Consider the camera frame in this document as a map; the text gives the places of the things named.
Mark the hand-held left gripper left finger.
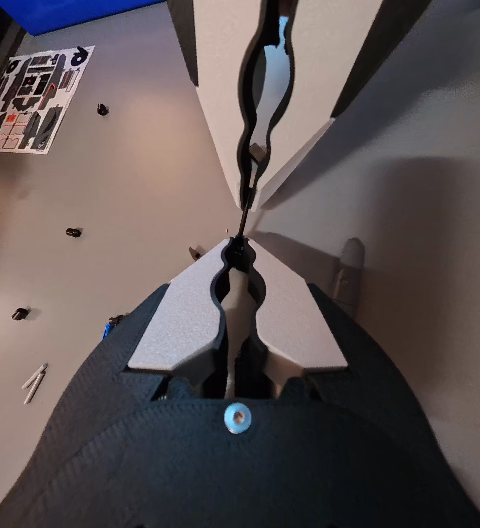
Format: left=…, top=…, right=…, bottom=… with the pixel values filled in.
left=127, top=238, right=236, bottom=384

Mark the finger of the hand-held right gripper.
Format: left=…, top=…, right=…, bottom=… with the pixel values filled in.
left=254, top=0, right=391, bottom=212
left=188, top=0, right=282, bottom=212

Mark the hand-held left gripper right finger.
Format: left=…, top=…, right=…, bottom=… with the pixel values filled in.
left=244, top=238, right=349, bottom=384

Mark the black lego axle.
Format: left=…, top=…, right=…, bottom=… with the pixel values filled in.
left=237, top=142, right=270, bottom=240

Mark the grey curved lego panel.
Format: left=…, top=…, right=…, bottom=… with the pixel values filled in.
left=334, top=237, right=366, bottom=316

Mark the lego sticker sheet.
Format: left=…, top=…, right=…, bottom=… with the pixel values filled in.
left=0, top=45, right=96, bottom=155

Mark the blue storage bin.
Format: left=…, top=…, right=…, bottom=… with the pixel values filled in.
left=0, top=0, right=168, bottom=37

